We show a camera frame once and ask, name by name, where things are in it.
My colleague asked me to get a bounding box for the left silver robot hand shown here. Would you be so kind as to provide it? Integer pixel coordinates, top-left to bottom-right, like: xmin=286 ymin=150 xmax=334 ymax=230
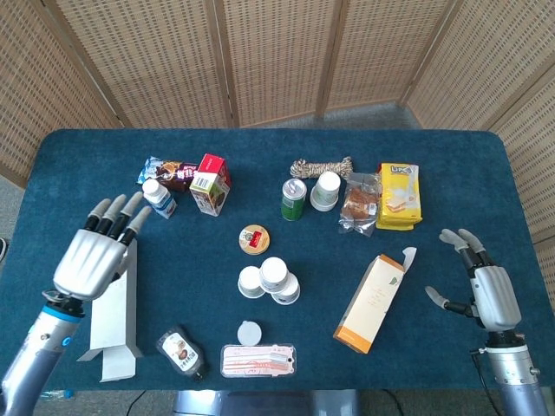
xmin=52 ymin=192 xmax=153 ymax=302

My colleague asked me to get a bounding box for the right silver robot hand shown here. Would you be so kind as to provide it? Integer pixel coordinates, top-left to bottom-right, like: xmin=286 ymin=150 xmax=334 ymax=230
xmin=424 ymin=228 xmax=523 ymax=333

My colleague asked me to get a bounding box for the paper cup with text print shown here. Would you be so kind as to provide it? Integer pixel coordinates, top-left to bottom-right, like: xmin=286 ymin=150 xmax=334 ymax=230
xmin=258 ymin=257 xmax=290 ymax=292

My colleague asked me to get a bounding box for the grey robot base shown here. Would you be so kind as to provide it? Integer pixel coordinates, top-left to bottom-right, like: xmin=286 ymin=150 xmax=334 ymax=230
xmin=172 ymin=389 xmax=361 ymax=416

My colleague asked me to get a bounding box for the stack of white paper cups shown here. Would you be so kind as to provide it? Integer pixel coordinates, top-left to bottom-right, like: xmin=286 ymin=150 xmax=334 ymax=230
xmin=309 ymin=171 xmax=342 ymax=212

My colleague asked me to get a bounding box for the long white carton box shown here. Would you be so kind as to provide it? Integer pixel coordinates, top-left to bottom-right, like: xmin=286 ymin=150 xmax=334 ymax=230
xmin=76 ymin=237 xmax=144 ymax=383

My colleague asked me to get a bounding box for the white milk bottle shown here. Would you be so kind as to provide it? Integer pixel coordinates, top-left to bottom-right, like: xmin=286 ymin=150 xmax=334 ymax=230
xmin=141 ymin=179 xmax=178 ymax=220

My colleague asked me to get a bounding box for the brown chocolate snack wrapper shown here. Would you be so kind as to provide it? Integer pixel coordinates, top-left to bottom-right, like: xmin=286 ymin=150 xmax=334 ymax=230
xmin=137 ymin=155 xmax=199 ymax=192

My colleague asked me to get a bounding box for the beige and orange carton box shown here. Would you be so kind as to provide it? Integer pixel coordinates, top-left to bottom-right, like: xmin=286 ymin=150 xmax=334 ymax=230
xmin=332 ymin=246 xmax=418 ymax=355

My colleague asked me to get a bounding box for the dark sauce bottle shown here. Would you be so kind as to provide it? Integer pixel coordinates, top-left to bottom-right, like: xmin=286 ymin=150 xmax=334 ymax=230
xmin=155 ymin=325 xmax=207 ymax=381

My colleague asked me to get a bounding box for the green brown drink carton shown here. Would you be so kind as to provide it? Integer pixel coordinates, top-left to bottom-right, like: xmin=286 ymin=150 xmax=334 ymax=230
xmin=189 ymin=172 xmax=232 ymax=217

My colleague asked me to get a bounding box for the yellow snack bag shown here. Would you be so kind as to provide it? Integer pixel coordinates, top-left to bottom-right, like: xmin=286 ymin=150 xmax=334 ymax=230
xmin=375 ymin=162 xmax=423 ymax=231

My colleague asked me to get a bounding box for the red carton box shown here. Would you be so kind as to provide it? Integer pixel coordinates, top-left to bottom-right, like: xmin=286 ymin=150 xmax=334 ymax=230
xmin=197 ymin=153 xmax=232 ymax=187

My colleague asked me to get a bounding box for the bread in clear bag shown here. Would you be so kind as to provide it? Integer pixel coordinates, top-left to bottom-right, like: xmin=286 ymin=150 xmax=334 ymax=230
xmin=337 ymin=172 xmax=382 ymax=237

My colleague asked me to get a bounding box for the small jar with white lid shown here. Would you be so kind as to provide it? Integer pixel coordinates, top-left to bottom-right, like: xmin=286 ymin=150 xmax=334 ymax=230
xmin=237 ymin=320 xmax=264 ymax=347

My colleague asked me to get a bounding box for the blue felt table cover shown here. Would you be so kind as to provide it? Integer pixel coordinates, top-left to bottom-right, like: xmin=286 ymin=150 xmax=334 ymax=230
xmin=0 ymin=128 xmax=555 ymax=393

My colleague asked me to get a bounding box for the pink razor blister pack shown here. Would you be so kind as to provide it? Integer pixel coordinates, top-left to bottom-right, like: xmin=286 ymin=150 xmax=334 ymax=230
xmin=219 ymin=343 xmax=297 ymax=379

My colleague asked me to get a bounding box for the green drink can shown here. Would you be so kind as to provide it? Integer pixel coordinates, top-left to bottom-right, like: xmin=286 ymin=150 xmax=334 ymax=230
xmin=281 ymin=179 xmax=308 ymax=222

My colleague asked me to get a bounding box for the wood rattan folding screen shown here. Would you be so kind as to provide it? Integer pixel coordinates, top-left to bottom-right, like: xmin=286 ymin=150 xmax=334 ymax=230
xmin=0 ymin=0 xmax=555 ymax=317

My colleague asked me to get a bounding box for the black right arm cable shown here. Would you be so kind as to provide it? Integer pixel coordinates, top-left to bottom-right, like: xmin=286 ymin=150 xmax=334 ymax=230
xmin=470 ymin=348 xmax=508 ymax=416

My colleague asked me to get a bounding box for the black floor cable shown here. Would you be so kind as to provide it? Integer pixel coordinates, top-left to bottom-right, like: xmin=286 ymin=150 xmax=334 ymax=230
xmin=381 ymin=388 xmax=411 ymax=416
xmin=108 ymin=389 xmax=148 ymax=416

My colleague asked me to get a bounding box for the braided rope bundle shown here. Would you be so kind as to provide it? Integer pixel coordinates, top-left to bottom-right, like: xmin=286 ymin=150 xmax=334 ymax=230
xmin=289 ymin=156 xmax=354 ymax=179

